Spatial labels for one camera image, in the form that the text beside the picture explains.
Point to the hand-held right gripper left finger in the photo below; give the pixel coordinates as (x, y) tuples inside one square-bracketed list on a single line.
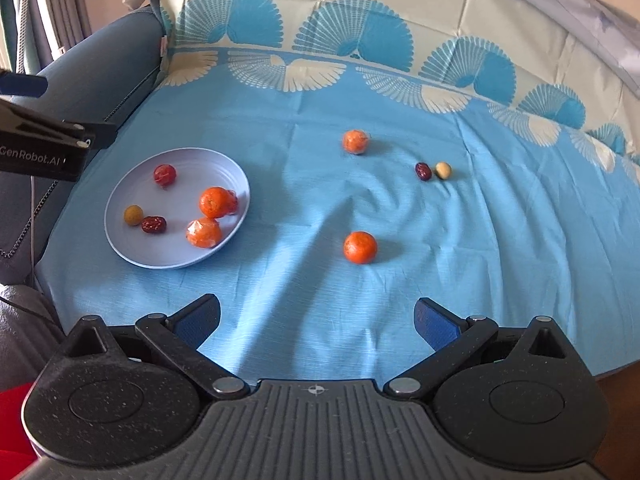
[(197, 322)]

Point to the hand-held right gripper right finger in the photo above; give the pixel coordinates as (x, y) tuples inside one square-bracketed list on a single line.
[(440, 327)]

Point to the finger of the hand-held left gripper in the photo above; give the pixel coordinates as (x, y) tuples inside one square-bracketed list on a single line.
[(22, 85), (97, 134)]

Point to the red round fruit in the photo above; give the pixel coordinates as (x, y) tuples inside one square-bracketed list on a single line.
[(233, 201), (164, 175)]

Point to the pale blue plate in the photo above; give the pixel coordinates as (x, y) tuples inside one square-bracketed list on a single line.
[(150, 250)]

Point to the beige longan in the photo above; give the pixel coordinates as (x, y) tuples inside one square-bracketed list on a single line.
[(443, 170), (132, 215)]

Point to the dark red date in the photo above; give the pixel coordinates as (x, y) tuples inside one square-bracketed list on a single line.
[(423, 171), (153, 224)]

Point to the bare orange tangerine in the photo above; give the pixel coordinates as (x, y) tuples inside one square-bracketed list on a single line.
[(214, 202), (360, 247)]

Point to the blue denim sofa armrest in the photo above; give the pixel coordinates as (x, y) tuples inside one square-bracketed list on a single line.
[(100, 60)]

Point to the white fabric tag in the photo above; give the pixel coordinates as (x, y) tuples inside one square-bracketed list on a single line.
[(163, 46)]

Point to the blue fan-print bedsheet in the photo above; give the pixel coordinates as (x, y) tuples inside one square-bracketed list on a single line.
[(350, 200)]

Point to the grey fuzzy cloth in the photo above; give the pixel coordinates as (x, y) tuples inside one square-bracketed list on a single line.
[(25, 335)]

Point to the red garment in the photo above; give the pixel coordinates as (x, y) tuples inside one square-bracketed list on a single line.
[(15, 420)]

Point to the grey bed cover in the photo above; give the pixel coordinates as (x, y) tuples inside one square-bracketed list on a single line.
[(600, 20)]

